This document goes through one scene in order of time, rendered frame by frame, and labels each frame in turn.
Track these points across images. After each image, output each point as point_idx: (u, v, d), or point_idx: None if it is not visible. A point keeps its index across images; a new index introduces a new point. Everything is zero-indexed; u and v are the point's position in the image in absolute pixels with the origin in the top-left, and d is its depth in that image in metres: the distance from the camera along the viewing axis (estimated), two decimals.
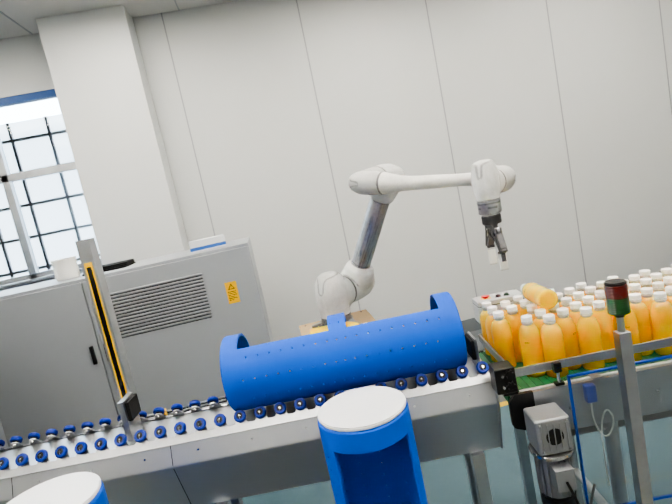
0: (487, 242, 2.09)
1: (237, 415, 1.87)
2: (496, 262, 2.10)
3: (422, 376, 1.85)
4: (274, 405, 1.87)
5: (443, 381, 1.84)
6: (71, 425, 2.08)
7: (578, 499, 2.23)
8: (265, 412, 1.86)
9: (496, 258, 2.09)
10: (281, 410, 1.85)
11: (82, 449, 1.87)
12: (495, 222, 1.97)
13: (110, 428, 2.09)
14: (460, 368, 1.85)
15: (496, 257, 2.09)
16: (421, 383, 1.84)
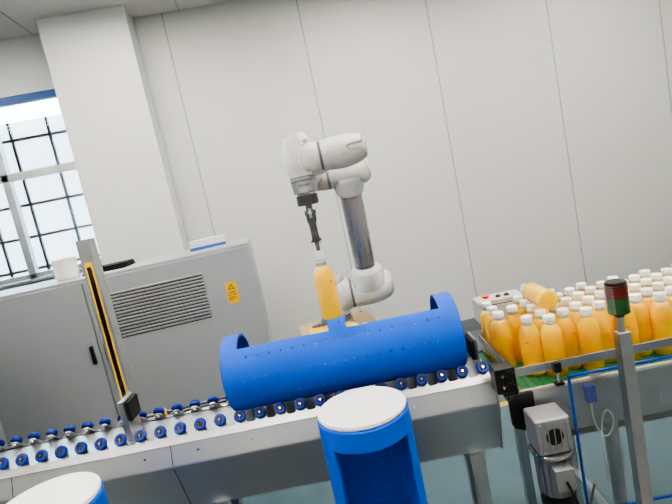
0: None
1: (237, 415, 1.87)
2: None
3: (422, 376, 1.85)
4: (274, 405, 1.87)
5: (443, 381, 1.84)
6: (71, 425, 2.08)
7: (578, 499, 2.23)
8: (265, 412, 1.86)
9: (323, 252, 1.82)
10: (281, 410, 1.85)
11: (82, 449, 1.87)
12: (308, 202, 1.75)
13: (110, 428, 2.09)
14: (460, 368, 1.85)
15: (322, 251, 1.82)
16: (421, 383, 1.84)
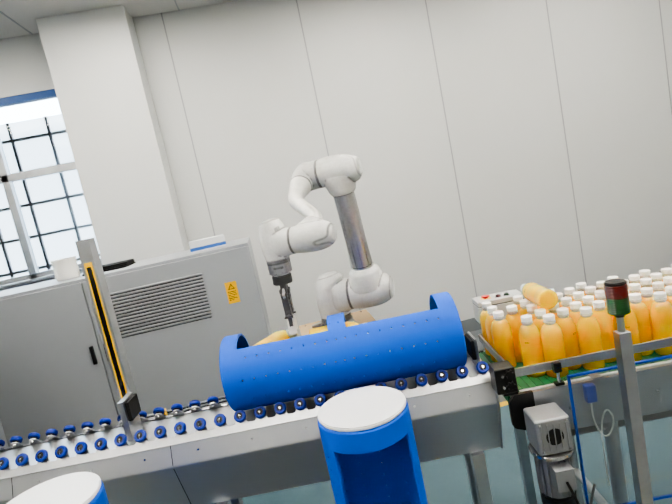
0: None
1: (237, 415, 1.87)
2: (296, 329, 2.00)
3: (422, 376, 1.85)
4: (274, 405, 1.87)
5: (443, 381, 1.84)
6: (71, 425, 2.08)
7: (578, 499, 2.23)
8: (265, 412, 1.86)
9: (296, 325, 2.00)
10: (281, 410, 1.85)
11: (82, 449, 1.87)
12: (282, 283, 1.92)
13: (110, 428, 2.09)
14: (460, 368, 1.85)
15: (296, 324, 2.00)
16: (421, 383, 1.84)
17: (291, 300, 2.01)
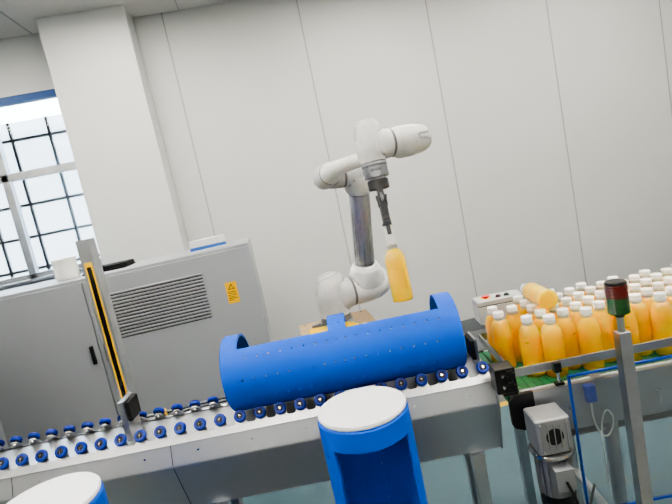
0: (382, 218, 1.84)
1: (237, 415, 1.87)
2: None
3: (422, 376, 1.85)
4: (274, 405, 1.87)
5: (443, 381, 1.84)
6: (71, 425, 2.08)
7: (578, 499, 2.23)
8: (265, 412, 1.86)
9: None
10: (281, 410, 1.85)
11: (82, 449, 1.87)
12: (380, 186, 1.77)
13: (110, 428, 2.09)
14: (460, 368, 1.85)
15: None
16: (421, 383, 1.84)
17: None
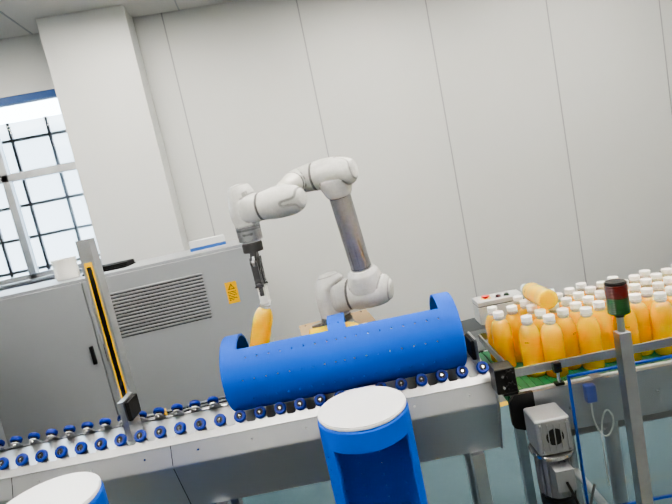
0: None
1: (237, 415, 1.87)
2: None
3: (422, 376, 1.85)
4: (274, 405, 1.87)
5: (443, 381, 1.84)
6: (71, 425, 2.08)
7: (578, 499, 2.23)
8: (265, 412, 1.86)
9: (268, 295, 1.92)
10: (281, 410, 1.85)
11: (82, 449, 1.87)
12: (252, 250, 1.84)
13: (110, 428, 2.09)
14: (460, 368, 1.85)
15: (268, 294, 1.92)
16: (421, 383, 1.84)
17: (263, 269, 1.93)
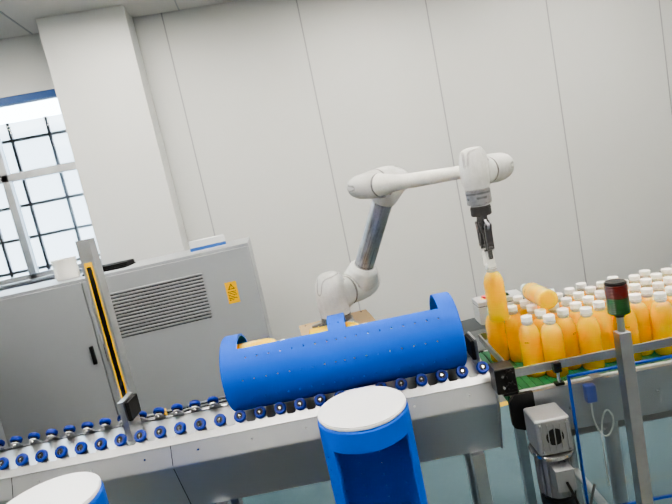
0: (480, 241, 1.93)
1: (237, 415, 1.87)
2: None
3: (422, 376, 1.85)
4: (274, 405, 1.87)
5: (443, 381, 1.84)
6: (71, 425, 2.08)
7: (578, 499, 2.23)
8: (265, 412, 1.86)
9: None
10: (281, 410, 1.85)
11: (82, 449, 1.87)
12: (484, 213, 1.85)
13: (110, 428, 2.09)
14: (460, 368, 1.85)
15: None
16: (421, 383, 1.84)
17: None
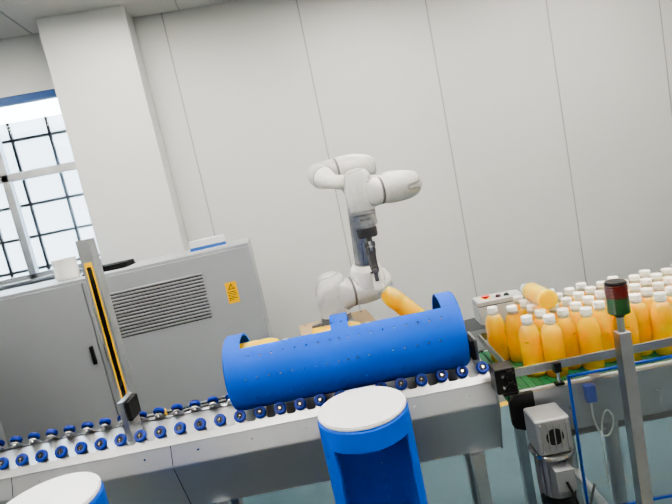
0: (369, 262, 1.92)
1: (237, 414, 1.87)
2: None
3: (423, 377, 1.85)
4: (275, 403, 1.87)
5: (440, 381, 1.84)
6: (71, 425, 2.08)
7: (578, 499, 2.23)
8: (264, 415, 1.86)
9: None
10: (279, 411, 1.85)
11: (82, 449, 1.87)
12: (368, 235, 1.84)
13: (110, 428, 2.09)
14: (461, 368, 1.85)
15: None
16: (419, 382, 1.84)
17: None
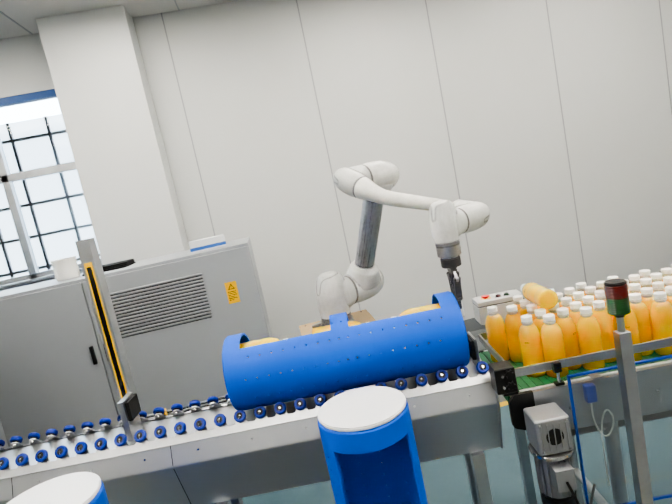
0: None
1: (237, 414, 1.87)
2: None
3: (423, 377, 1.85)
4: (275, 403, 1.87)
5: (440, 381, 1.84)
6: (71, 425, 2.08)
7: (578, 499, 2.23)
8: (264, 415, 1.86)
9: None
10: (279, 411, 1.85)
11: (82, 449, 1.87)
12: None
13: (110, 428, 2.09)
14: (461, 368, 1.85)
15: None
16: (419, 382, 1.84)
17: (454, 289, 1.90)
